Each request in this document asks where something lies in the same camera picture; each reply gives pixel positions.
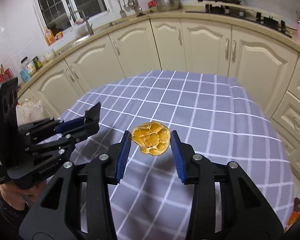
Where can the small red container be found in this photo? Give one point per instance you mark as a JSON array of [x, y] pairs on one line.
[[152, 3]]

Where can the black gas stove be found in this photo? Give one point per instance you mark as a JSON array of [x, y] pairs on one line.
[[240, 15]]

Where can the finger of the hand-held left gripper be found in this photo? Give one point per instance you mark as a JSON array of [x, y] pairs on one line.
[[86, 132], [70, 126]]

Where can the person's left hand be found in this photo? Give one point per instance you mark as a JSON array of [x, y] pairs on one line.
[[15, 196]]

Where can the translucent plastic bag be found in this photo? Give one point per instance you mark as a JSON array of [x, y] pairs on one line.
[[30, 112]]

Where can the metal faucet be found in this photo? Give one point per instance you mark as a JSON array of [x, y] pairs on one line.
[[88, 25]]

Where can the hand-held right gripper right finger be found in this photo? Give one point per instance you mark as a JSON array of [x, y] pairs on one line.
[[178, 155]]

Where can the green packet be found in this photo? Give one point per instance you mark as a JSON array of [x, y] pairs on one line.
[[37, 62]]

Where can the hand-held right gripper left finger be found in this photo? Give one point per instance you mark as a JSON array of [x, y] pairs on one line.
[[122, 155]]

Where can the dark kitchen window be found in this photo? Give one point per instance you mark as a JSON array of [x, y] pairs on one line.
[[65, 2]]

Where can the blue label jar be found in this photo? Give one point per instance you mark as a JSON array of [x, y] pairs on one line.
[[25, 73]]

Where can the orange snack packets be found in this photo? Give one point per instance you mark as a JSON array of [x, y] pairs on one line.
[[51, 36]]

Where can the cream kitchen cabinets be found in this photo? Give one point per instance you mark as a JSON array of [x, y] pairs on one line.
[[202, 47]]

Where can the steel pot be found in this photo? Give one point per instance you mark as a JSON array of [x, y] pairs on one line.
[[167, 1]]

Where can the lumpy yellow orange peel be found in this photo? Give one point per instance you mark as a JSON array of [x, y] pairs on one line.
[[151, 137]]

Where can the white bowl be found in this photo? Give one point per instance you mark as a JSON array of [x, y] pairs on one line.
[[49, 56]]

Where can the grey checked tablecloth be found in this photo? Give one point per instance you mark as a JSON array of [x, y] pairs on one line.
[[190, 110]]

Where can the orange package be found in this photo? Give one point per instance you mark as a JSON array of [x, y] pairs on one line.
[[293, 217]]

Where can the person's left forearm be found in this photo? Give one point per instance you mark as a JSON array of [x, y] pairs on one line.
[[10, 217]]

